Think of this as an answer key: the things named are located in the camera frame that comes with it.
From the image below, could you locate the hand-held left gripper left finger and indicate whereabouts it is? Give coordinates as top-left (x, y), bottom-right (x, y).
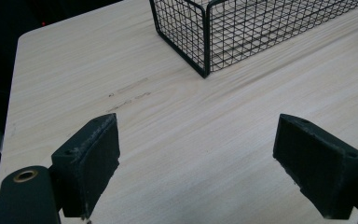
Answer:
top-left (50, 112), bottom-right (121, 220)

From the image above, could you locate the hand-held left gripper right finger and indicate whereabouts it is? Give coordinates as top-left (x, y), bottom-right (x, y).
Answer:
top-left (272, 113), bottom-right (358, 220)

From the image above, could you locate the black wire mesh basket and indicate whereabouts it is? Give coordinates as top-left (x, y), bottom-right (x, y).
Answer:
top-left (148, 0), bottom-right (358, 79)

